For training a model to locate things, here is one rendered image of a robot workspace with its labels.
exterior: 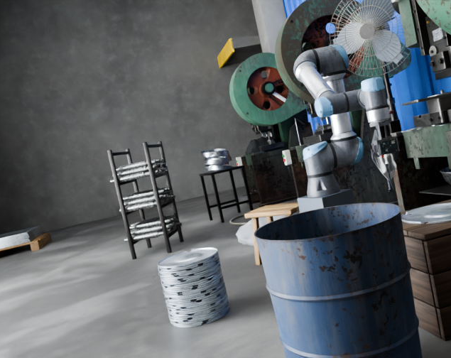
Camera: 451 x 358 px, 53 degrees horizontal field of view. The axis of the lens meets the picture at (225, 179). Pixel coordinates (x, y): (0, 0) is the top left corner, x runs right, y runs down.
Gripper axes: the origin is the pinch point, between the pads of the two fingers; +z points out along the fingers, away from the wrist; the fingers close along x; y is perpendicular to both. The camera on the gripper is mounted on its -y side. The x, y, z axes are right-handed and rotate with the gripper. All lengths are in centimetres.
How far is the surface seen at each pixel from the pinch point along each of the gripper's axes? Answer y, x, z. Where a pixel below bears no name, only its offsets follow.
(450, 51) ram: -54, 51, -45
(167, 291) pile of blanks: -30, -98, 35
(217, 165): -328, -98, -10
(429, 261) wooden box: 23.7, 1.3, 25.9
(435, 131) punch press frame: -49, 36, -10
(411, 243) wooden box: 16.4, -1.1, 21.3
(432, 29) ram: -63, 49, -58
